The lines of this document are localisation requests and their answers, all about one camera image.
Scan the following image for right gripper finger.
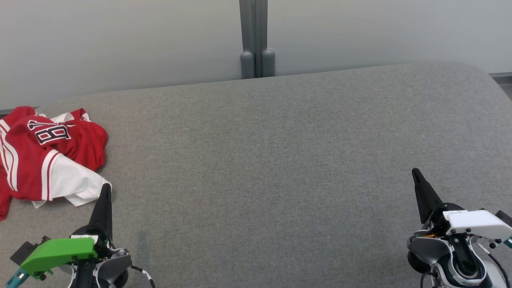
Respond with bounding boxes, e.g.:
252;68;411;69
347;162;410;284
412;168;444;224

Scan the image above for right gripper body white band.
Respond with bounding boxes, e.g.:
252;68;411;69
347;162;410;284
426;203;512;240

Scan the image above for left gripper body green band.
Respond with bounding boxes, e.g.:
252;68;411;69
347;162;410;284
20;225;112;279

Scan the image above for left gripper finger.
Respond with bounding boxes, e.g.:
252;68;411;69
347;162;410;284
89;183;113;240

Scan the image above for red basketball jersey white sleeves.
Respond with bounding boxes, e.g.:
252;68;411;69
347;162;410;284
0;106;112;209

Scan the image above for teal left gripper connector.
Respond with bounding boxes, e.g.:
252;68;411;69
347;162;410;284
6;270;29;288

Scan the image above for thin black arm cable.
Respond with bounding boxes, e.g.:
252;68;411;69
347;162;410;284
478;240;511;288

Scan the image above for black white striped cable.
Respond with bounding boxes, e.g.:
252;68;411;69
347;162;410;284
130;265;156;288

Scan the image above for grey partition post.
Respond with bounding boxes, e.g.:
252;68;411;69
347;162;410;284
239;0;276;79

